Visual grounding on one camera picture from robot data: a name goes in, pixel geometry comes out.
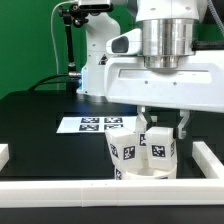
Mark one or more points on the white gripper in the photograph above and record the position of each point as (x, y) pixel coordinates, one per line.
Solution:
(197, 83)

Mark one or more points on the white left fence bar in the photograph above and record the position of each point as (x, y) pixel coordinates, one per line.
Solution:
(4, 155)

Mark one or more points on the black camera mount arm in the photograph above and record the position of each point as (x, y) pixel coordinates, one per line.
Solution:
(73, 16)

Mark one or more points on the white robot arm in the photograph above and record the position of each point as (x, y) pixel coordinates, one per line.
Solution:
(145, 52)

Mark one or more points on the white front fence bar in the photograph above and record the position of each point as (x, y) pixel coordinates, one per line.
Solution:
(94, 193)

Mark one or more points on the white marker sheet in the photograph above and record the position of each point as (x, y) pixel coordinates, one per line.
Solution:
(99, 124)

